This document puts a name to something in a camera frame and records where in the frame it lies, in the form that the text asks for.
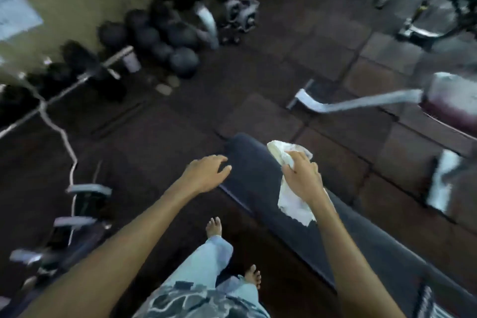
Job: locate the person's left hand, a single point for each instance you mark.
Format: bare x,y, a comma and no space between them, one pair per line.
203,174

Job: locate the person's right hand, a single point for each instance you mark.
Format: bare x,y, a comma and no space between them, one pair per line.
305,180

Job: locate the person's right thumb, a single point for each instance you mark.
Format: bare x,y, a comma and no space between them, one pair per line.
287,169

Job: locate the person's left thumb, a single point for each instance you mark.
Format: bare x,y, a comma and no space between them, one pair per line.
224,171

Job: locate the white cleaning cloth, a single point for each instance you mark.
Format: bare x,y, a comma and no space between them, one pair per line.
292,206

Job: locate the person's right forearm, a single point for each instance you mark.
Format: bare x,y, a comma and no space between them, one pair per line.
350,254

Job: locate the person's left forearm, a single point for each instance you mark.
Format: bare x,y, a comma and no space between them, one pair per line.
111,250

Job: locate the person's left foot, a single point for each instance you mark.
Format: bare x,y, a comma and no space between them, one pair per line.
214,227

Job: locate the person's foot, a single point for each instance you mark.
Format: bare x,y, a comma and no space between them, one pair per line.
253,276
214,227

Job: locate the light blue jeans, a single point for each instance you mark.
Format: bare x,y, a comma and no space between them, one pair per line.
208,265

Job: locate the small grey floor disc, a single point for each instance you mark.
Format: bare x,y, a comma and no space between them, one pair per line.
164,89

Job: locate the person's right foot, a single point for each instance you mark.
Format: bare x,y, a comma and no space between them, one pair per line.
253,276

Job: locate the dark padded gym bench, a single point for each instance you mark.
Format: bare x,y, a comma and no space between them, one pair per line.
372,247

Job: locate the grey camouflage shirt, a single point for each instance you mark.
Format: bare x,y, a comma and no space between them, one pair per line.
201,301

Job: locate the pile of black medicine balls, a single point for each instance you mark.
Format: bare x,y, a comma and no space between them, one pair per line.
179,36

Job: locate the white curved metal leg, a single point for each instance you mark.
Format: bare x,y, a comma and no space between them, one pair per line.
208,25

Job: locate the chrome dumbbell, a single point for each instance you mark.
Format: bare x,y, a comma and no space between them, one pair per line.
241,12

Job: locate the grey plate storage rack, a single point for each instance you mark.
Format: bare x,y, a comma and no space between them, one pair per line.
70,224

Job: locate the curved steel curl bar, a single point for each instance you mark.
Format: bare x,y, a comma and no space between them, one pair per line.
56,129

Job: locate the straight steel barbell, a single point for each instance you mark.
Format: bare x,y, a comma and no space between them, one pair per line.
70,86

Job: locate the maroon padded seat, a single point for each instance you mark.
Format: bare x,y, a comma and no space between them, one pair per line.
452,99

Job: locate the row of black weight plates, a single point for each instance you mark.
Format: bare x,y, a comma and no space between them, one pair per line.
78,64

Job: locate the white metal bench frame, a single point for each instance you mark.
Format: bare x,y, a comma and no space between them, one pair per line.
357,103

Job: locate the white metal frame post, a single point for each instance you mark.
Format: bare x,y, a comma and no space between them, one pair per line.
443,181

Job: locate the white paper wall notice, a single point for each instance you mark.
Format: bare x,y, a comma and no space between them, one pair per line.
15,10

